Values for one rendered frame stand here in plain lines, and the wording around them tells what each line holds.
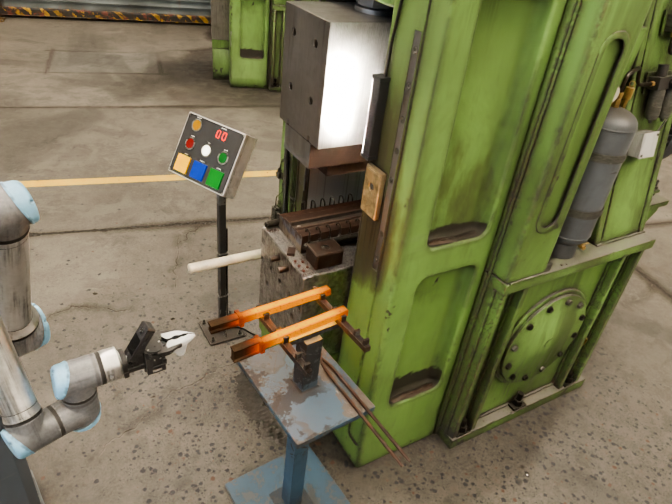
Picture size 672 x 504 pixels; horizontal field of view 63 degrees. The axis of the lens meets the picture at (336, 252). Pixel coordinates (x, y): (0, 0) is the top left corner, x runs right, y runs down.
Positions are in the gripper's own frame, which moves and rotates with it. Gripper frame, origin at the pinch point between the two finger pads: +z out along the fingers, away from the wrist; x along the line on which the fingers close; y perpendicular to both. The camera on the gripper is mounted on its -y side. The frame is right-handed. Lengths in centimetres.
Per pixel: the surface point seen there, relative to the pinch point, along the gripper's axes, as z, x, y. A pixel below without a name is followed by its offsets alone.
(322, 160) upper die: 60, -30, -32
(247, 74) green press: 244, -473, 81
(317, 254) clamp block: 55, -19, -1
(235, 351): 7.9, 13.7, -1.6
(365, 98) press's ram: 71, -24, -55
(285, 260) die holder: 49, -31, 8
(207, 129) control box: 46, -99, -19
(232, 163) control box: 48, -79, -11
